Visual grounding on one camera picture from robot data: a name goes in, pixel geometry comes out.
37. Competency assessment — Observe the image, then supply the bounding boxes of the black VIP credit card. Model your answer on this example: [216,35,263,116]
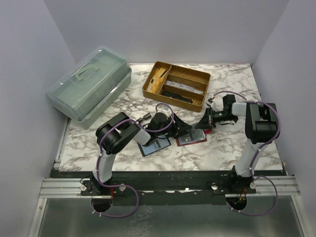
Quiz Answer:
[179,137,192,144]

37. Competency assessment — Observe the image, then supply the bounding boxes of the red leather card holder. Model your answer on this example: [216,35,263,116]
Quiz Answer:
[176,128,212,147]

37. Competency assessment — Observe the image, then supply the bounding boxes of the black leather card holder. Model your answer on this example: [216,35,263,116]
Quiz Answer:
[137,137,171,157]

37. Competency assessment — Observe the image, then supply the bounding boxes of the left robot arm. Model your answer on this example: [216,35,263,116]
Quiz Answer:
[93,112,192,184]

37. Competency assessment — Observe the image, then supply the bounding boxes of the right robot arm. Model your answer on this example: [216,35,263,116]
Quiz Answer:
[195,94,280,192]

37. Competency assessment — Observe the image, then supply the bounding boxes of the black cards in tray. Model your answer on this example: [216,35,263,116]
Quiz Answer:
[161,91,193,104]

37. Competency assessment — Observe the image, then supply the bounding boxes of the white cards in tray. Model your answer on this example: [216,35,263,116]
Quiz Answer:
[166,80,203,94]

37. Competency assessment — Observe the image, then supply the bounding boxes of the gold cards in tray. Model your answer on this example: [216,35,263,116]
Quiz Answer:
[147,68,168,93]

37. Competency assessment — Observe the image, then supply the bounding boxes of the black T-shaped tool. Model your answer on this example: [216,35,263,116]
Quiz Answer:
[137,113,152,123]

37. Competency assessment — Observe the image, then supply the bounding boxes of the woven wicker organizer tray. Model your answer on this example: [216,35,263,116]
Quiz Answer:
[142,62,211,112]

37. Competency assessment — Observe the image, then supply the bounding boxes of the green plastic storage box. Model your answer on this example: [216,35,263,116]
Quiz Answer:
[46,45,132,129]

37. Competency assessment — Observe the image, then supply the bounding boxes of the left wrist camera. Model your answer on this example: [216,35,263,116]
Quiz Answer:
[160,105,172,117]

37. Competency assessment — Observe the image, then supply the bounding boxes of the black mounting base rail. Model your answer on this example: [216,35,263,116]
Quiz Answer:
[50,170,300,205]

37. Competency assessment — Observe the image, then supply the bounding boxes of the aluminium extrusion rail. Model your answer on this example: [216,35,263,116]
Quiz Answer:
[39,177,94,198]

